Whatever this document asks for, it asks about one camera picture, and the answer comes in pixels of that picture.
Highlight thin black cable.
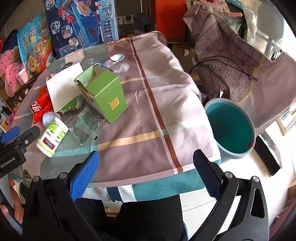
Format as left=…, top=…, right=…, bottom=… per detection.
left=188, top=58, right=258, bottom=81

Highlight white green-label supplement bottle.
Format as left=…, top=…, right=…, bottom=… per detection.
left=36, top=118, right=69, bottom=158

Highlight teal and white cloth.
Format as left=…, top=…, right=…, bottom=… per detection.
left=88, top=160, right=220, bottom=209

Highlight person's left hand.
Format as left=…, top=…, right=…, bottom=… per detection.
left=0, top=178, right=25, bottom=225

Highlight brown cardboard box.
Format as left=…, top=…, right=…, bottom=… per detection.
left=172, top=43, right=197, bottom=70

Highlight red cabinet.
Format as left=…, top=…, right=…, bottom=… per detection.
left=155, top=0, right=186, bottom=42

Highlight white wall socket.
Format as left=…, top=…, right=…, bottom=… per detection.
left=117, top=15, right=134, bottom=25

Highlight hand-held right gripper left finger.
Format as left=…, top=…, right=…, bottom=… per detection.
left=23, top=151, right=102, bottom=241

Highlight small pink box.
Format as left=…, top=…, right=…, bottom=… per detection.
left=17, top=66, right=30, bottom=85

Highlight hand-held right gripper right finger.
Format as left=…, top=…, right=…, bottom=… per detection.
left=188, top=149, right=270, bottom=241

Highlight clear blue-label plastic bottle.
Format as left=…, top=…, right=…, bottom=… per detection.
left=81, top=58, right=108, bottom=70

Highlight clear plastic wrapper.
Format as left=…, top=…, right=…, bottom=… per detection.
left=65, top=105, right=109, bottom=147

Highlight black flat box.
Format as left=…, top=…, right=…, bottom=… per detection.
left=258, top=133, right=282, bottom=175

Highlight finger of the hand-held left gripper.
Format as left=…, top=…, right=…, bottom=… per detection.
left=9, top=126, right=41, bottom=151
left=0, top=126, right=21, bottom=144

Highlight teal round bin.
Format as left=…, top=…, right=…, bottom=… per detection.
left=204, top=98, right=257, bottom=160

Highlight green carton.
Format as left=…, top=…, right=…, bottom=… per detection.
left=73, top=64, right=129, bottom=124

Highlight red plastic bag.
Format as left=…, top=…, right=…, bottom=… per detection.
left=30, top=86, right=52, bottom=122

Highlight clear plastic bag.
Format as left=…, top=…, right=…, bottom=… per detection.
left=46, top=62, right=85, bottom=112

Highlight blue toy box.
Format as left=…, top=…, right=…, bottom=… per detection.
left=45, top=0, right=119, bottom=58

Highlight clear plastic cup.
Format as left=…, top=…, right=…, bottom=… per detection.
left=103, top=61, right=130, bottom=74

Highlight cartoon puppy bag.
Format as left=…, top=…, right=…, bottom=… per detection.
left=17, top=11, right=55, bottom=79

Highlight black power adapter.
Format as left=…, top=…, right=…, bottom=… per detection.
left=137, top=11, right=151, bottom=32

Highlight white round lid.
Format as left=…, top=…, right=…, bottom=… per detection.
left=42, top=112, right=61, bottom=127

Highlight pink butterfly wings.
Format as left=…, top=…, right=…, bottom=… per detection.
left=0, top=45, right=23, bottom=98

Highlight person's black pants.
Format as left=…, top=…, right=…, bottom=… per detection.
left=76, top=195, right=185, bottom=241

